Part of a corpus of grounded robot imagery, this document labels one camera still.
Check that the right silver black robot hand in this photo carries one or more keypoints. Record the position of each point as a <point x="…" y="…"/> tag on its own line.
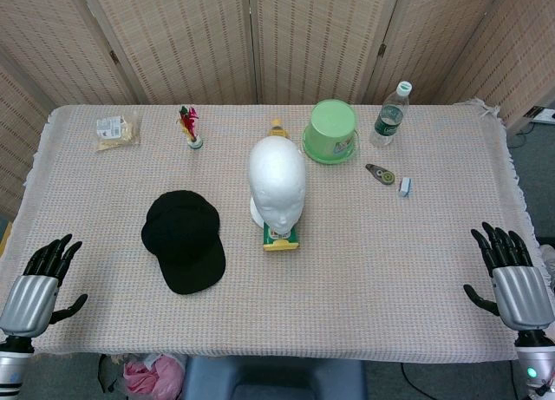
<point x="522" y="296"/>

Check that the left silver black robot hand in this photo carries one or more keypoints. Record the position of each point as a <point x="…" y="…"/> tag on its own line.
<point x="28" y="302"/>

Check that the black baseball cap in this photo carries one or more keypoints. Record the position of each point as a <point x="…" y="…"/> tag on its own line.
<point x="184" y="239"/>

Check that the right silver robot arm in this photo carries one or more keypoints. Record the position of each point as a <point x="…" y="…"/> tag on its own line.
<point x="535" y="361"/>

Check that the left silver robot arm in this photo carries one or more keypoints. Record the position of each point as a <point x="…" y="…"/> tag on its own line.
<point x="13" y="361"/>

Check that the white foam mannequin head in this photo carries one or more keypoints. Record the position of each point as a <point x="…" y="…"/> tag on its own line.
<point x="276" y="174"/>

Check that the pink plastic bag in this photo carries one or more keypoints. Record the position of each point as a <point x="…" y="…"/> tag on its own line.
<point x="152" y="378"/>

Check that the white blue eraser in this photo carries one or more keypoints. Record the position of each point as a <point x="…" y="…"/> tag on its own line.
<point x="405" y="187"/>

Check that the pink woven tablecloth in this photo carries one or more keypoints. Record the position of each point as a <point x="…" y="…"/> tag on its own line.
<point x="347" y="265"/>

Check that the white power strip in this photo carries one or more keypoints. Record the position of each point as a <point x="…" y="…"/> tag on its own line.
<point x="543" y="113"/>

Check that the grey correction tape dispenser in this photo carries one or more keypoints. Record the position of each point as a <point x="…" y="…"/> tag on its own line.
<point x="379" y="174"/>

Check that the clear snack bag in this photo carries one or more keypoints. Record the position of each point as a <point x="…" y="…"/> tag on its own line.
<point x="117" y="133"/>

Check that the clear plastic water bottle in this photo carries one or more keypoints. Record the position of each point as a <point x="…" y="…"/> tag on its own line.
<point x="388" y="120"/>

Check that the colourful feather shuttlecock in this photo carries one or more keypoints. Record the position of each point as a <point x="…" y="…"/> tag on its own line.
<point x="191" y="129"/>

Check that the green yellow lidded container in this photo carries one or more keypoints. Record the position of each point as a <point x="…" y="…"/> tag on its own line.
<point x="281" y="243"/>

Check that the green plastic bucket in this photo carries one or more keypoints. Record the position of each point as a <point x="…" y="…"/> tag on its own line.
<point x="331" y="129"/>

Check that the blue grey chair seat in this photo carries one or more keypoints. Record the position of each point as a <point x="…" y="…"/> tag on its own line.
<point x="273" y="380"/>

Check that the yellow capped bottle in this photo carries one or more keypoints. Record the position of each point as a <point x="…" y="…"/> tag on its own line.
<point x="278" y="130"/>

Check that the beige folding screen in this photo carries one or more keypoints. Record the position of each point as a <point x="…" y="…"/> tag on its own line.
<point x="195" y="40"/>

